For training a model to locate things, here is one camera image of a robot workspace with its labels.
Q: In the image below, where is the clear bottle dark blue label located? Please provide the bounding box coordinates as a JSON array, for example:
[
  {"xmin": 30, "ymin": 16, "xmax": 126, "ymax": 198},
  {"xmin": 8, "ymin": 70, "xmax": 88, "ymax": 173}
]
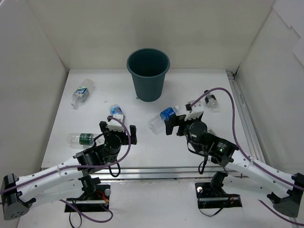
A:
[{"xmin": 148, "ymin": 105, "xmax": 180, "ymax": 134}]

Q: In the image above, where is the small bottle light blue label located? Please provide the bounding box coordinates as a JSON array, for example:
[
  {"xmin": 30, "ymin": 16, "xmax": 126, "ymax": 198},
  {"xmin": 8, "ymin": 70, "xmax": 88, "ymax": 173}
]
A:
[{"xmin": 109, "ymin": 104, "xmax": 124, "ymax": 116}]

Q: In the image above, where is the clear bottle green label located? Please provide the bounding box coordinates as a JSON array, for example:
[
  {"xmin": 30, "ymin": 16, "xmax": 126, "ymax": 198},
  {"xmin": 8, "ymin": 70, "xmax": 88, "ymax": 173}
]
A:
[{"xmin": 66, "ymin": 133, "xmax": 104, "ymax": 149}]

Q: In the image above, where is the small clear bottle black label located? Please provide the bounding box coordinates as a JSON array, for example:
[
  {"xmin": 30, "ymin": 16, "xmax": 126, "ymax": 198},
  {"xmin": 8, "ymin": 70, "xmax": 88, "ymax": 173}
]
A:
[{"xmin": 205, "ymin": 94, "xmax": 219, "ymax": 112}]

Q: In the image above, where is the clear bottle blue-white label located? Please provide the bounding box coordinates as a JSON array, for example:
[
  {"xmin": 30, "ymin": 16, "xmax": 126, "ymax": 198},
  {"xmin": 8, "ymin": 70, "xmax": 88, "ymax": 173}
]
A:
[{"xmin": 71, "ymin": 79, "xmax": 95, "ymax": 109}]

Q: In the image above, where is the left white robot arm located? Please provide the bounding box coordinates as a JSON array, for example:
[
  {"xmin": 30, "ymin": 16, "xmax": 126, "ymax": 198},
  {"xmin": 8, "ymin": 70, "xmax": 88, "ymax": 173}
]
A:
[{"xmin": 0, "ymin": 116, "xmax": 137, "ymax": 220}]

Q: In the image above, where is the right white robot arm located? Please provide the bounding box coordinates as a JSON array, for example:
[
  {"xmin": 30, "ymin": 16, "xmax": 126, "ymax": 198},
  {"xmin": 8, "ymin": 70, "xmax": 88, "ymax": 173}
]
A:
[{"xmin": 164, "ymin": 114, "xmax": 304, "ymax": 218}]

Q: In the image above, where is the dark teal plastic bin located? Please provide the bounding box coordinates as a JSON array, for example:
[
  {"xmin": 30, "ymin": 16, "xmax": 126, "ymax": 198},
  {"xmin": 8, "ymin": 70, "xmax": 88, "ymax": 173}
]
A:
[{"xmin": 126, "ymin": 48, "xmax": 170, "ymax": 102}]

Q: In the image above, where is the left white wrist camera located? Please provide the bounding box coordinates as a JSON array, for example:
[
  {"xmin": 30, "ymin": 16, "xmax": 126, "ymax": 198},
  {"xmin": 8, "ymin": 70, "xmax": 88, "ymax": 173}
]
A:
[{"xmin": 107, "ymin": 114, "xmax": 125, "ymax": 132}]

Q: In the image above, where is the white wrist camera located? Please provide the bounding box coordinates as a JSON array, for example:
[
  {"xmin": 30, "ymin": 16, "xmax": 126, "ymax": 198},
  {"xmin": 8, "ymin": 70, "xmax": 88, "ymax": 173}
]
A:
[
  {"xmin": 107, "ymin": 114, "xmax": 125, "ymax": 132},
  {"xmin": 184, "ymin": 101, "xmax": 205, "ymax": 121}
]

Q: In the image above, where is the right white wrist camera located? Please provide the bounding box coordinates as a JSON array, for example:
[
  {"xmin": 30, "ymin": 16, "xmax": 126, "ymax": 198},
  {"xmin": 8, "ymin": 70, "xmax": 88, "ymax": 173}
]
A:
[{"xmin": 184, "ymin": 101, "xmax": 205, "ymax": 121}]

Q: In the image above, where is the front aluminium rail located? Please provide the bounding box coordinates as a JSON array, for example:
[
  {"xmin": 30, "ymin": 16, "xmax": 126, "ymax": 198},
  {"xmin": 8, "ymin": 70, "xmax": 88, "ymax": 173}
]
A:
[{"xmin": 92, "ymin": 166, "xmax": 224, "ymax": 181}]

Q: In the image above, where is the aluminium rail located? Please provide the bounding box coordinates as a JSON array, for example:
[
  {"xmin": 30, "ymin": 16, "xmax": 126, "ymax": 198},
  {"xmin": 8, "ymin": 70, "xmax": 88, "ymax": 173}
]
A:
[
  {"xmin": 226, "ymin": 71, "xmax": 265, "ymax": 163},
  {"xmin": 92, "ymin": 166, "xmax": 224, "ymax": 181}
]

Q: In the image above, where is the right aluminium rail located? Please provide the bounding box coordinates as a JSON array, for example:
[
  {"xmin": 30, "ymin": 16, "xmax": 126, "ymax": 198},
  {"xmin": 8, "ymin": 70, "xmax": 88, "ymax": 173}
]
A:
[{"xmin": 226, "ymin": 71, "xmax": 265, "ymax": 163}]

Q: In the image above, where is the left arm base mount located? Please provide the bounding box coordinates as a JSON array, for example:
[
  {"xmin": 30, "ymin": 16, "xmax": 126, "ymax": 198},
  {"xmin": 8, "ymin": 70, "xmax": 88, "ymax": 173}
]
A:
[{"xmin": 66, "ymin": 176, "xmax": 111, "ymax": 212}]

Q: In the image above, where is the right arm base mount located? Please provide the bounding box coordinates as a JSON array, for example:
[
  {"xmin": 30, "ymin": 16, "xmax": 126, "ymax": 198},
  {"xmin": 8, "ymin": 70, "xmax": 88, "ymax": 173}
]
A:
[{"xmin": 195, "ymin": 172, "xmax": 242, "ymax": 209}]

